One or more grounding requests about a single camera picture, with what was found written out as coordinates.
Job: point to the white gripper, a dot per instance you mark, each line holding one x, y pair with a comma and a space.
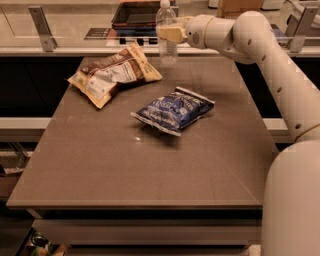
196, 33

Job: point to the clear plastic water bottle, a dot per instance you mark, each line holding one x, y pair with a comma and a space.
164, 18

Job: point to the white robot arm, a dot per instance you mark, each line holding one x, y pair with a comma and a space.
291, 210

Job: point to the cardboard box with label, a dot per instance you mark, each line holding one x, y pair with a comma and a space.
232, 8

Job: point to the dark metal tray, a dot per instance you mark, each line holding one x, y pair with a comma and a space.
136, 14

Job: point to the blue chip bag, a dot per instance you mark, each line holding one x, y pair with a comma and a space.
171, 113

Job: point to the brown yellow snack bag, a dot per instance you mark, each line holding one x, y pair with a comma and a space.
100, 79

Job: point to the brown table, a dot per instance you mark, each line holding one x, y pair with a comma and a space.
103, 183

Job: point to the right metal glass bracket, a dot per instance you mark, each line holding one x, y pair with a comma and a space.
298, 28

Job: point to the metal glass bracket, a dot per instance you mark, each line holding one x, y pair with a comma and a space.
298, 28
47, 41

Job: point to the left metal glass bracket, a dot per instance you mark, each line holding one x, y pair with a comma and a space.
47, 41

